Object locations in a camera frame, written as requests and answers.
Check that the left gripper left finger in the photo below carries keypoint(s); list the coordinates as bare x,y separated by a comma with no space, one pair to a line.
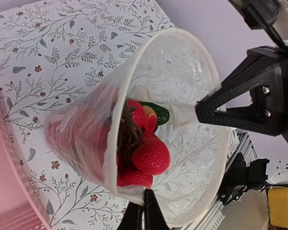
132,219

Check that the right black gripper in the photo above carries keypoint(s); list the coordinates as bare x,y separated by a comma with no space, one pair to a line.
264,72

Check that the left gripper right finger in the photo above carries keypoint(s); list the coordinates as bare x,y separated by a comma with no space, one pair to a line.
153,217

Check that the red lychee toy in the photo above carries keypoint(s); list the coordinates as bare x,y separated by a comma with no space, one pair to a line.
152,157

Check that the clear dotted zip bag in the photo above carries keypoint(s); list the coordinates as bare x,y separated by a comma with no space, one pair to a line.
97,134

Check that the pink plastic basket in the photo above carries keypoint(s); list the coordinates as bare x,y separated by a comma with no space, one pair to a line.
20,208

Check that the green toy vegetable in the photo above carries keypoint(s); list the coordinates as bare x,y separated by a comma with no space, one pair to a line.
161,112

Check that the white power strip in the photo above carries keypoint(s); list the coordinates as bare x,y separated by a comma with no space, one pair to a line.
277,171

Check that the floral table mat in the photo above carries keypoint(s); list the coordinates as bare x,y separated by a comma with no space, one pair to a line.
52,52

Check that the aluminium front rail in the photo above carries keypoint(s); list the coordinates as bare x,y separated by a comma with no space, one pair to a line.
214,216

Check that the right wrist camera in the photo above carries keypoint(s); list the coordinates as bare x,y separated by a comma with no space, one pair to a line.
268,15

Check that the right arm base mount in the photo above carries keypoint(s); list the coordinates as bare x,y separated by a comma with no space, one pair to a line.
240,178

